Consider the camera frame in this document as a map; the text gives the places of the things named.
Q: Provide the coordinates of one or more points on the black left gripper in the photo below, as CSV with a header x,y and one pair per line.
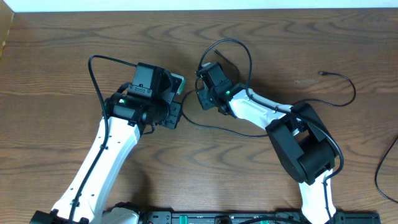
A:
x,y
173,120

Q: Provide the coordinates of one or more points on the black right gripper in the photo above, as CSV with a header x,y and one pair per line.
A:
x,y
202,96

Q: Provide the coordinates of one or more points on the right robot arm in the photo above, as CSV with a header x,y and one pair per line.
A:
x,y
302,143

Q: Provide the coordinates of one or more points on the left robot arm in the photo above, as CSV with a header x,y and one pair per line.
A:
x,y
146,101

